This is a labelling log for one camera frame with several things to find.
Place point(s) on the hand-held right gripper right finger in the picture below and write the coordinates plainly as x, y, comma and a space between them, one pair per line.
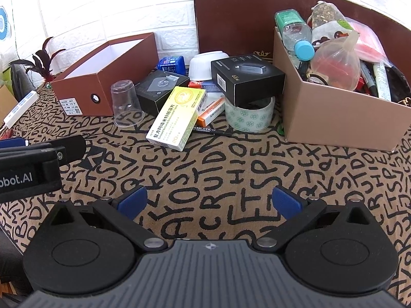
285, 200

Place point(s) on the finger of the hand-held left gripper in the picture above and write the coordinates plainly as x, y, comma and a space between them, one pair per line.
12, 142
72, 147

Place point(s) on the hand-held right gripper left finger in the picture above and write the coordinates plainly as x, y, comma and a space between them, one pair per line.
132, 200

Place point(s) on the brown shoe box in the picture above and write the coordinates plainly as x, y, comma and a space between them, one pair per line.
96, 89

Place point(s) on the yellow white medicine box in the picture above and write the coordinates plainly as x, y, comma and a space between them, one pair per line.
175, 118

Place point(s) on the black charger box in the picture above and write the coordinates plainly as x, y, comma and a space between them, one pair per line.
247, 77

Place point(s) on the white printed medicine box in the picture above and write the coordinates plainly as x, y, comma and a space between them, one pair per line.
213, 90

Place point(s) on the letter-print cloth covered desktop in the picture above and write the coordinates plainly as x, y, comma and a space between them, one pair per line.
224, 173

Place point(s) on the white power strip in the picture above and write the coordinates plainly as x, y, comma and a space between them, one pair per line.
21, 107

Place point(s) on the brown cardboard piece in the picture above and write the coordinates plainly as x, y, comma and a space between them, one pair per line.
6, 102

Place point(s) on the clear plastic cup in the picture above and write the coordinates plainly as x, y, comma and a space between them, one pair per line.
126, 102

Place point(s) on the dark red feather shuttlecock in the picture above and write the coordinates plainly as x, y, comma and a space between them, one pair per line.
43, 61

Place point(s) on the patterned tape roll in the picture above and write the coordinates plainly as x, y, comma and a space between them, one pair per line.
249, 117

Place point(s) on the small black box clear hook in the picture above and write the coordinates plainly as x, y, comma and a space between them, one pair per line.
154, 94

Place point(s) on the tan cardboard box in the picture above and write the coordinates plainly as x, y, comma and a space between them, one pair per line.
330, 112

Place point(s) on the black marker pen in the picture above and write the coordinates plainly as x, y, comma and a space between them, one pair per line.
212, 131

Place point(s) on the orange white medicine box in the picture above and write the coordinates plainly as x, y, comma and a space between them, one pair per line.
210, 112

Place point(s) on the blue small box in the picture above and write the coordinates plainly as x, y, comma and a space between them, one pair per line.
171, 65

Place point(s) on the small red box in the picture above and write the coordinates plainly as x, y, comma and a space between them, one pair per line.
195, 84

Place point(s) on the clear knotted plastic bag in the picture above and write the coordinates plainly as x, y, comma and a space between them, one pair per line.
335, 67

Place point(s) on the grey marker pen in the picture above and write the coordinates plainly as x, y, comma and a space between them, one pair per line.
369, 78

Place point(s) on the white bowl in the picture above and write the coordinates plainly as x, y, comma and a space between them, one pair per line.
202, 65

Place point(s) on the white tube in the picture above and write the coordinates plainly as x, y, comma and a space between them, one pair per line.
382, 81

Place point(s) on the clear water bottle blue cap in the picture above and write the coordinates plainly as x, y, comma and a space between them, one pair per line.
293, 30

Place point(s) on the red zip bag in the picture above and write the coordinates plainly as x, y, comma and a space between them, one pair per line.
372, 43

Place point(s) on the brown wooden board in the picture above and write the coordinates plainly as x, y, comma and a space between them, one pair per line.
237, 16

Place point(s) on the blue round wall sticker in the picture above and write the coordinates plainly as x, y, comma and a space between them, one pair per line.
2, 24

